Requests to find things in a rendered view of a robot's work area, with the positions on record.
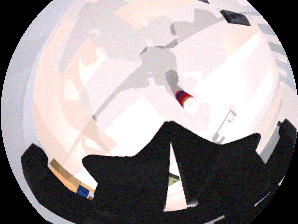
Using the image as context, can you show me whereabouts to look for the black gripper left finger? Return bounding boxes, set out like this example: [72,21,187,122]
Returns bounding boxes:
[81,121,172,209]

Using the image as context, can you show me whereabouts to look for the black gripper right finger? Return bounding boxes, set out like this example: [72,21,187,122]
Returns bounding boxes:
[169,120,261,205]

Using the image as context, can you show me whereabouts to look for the white battery holder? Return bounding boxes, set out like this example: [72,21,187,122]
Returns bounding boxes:
[212,111,241,144]

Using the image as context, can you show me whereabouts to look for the red and blue striped cylinder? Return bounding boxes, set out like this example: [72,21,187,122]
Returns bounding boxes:
[176,89,198,113]

